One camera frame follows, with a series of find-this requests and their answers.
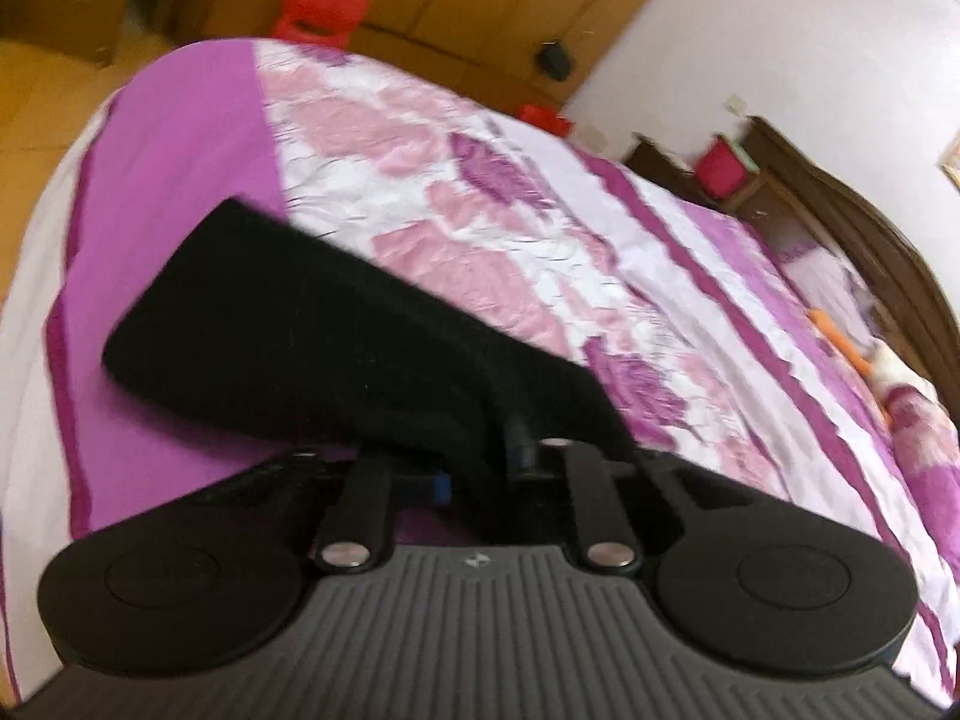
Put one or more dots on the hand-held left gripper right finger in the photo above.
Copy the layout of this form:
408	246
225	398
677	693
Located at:
519	457

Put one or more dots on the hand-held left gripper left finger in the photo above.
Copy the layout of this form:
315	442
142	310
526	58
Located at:
439	486

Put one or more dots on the black garment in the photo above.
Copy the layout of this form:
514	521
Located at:
300	330

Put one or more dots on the purple floral quilt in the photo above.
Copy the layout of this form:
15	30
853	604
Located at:
450	202

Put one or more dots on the red plastic stool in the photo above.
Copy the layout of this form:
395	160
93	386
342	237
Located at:
546	118

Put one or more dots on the orange toy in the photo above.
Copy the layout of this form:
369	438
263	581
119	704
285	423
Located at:
836	330

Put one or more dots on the wooden nightstand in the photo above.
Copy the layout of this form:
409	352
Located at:
750	202

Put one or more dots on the light purple pillow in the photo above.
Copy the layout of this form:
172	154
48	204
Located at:
829	281

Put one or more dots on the small black device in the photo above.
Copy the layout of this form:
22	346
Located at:
555	60

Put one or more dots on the folded pink floral blanket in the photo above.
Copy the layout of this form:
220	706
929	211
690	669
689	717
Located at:
926	450

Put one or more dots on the dark wooden headboard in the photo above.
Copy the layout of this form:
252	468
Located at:
870	217

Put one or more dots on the red plastic chair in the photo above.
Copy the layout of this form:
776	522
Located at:
322	7

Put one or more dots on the white wall socket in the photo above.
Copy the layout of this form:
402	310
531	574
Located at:
736	106

